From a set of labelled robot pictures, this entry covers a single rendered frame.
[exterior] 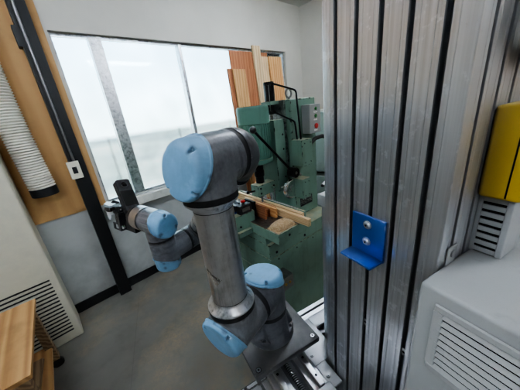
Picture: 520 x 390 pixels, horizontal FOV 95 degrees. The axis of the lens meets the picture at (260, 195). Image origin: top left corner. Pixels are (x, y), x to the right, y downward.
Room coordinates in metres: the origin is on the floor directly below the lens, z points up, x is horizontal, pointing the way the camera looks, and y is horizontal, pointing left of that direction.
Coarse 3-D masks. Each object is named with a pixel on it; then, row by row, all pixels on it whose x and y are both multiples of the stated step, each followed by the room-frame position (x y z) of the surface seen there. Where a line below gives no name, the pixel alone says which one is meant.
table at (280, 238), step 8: (240, 200) 1.56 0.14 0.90; (256, 216) 1.27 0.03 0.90; (280, 216) 1.23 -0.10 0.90; (256, 224) 1.17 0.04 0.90; (264, 224) 1.15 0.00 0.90; (296, 224) 1.11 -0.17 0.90; (240, 232) 1.15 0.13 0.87; (248, 232) 1.17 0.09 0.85; (256, 232) 1.17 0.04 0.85; (264, 232) 1.11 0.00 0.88; (272, 232) 1.06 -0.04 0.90; (288, 232) 1.07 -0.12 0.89; (296, 232) 1.11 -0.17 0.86; (272, 240) 1.06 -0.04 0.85; (280, 240) 1.03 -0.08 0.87; (288, 240) 1.07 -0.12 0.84
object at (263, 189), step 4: (268, 180) 1.40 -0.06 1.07; (272, 180) 1.39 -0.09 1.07; (252, 184) 1.36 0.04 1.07; (256, 184) 1.35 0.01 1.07; (260, 184) 1.34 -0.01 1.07; (264, 184) 1.34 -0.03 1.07; (268, 184) 1.36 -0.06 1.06; (272, 184) 1.38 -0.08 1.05; (252, 188) 1.35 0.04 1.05; (256, 188) 1.32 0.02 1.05; (260, 188) 1.32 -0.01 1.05; (264, 188) 1.34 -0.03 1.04; (268, 188) 1.36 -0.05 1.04; (272, 188) 1.38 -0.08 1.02; (256, 192) 1.33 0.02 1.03; (260, 192) 1.32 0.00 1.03; (264, 192) 1.34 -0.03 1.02; (268, 192) 1.35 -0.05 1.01; (256, 196) 1.33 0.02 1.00; (260, 196) 1.32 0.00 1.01
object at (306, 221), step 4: (280, 208) 1.25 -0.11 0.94; (280, 212) 1.23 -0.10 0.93; (284, 212) 1.21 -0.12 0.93; (288, 212) 1.19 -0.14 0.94; (284, 216) 1.21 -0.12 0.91; (288, 216) 1.18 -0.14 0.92; (292, 216) 1.16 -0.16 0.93; (296, 216) 1.13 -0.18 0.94; (300, 216) 1.12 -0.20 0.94; (292, 220) 1.16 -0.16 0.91; (296, 220) 1.14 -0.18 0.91; (300, 220) 1.11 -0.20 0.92; (304, 220) 1.09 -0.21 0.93; (308, 220) 1.07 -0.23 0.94; (304, 224) 1.09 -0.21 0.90; (308, 224) 1.07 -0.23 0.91
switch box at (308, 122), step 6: (306, 108) 1.41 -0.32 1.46; (312, 108) 1.41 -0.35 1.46; (318, 108) 1.45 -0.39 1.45; (306, 114) 1.41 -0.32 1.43; (312, 114) 1.41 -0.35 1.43; (318, 114) 1.44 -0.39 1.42; (306, 120) 1.42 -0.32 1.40; (312, 120) 1.41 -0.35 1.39; (318, 120) 1.44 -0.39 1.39; (306, 126) 1.42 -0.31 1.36; (312, 126) 1.41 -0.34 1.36; (318, 126) 1.44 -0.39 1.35; (306, 132) 1.42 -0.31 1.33; (312, 132) 1.41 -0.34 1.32
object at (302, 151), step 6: (306, 138) 1.39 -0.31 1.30; (294, 144) 1.37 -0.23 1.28; (300, 144) 1.33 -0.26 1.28; (306, 144) 1.34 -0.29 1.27; (294, 150) 1.37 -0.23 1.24; (300, 150) 1.33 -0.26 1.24; (306, 150) 1.34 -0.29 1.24; (312, 150) 1.38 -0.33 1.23; (294, 156) 1.37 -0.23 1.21; (300, 156) 1.33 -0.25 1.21; (306, 156) 1.34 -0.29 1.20; (312, 156) 1.37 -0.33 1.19; (294, 162) 1.37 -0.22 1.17; (300, 162) 1.33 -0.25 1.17; (306, 162) 1.34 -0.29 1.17; (312, 162) 1.37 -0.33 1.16
